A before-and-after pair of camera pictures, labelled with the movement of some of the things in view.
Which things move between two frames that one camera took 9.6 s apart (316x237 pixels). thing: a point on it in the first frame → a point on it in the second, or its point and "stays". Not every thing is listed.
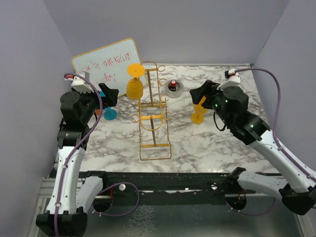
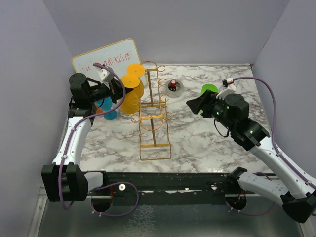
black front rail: (170, 188) stays
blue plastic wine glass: (109, 114) stays
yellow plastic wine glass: (135, 87) stays
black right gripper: (208, 89) → (205, 102)
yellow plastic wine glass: (197, 117) → (130, 103)
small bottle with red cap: (173, 83) stays
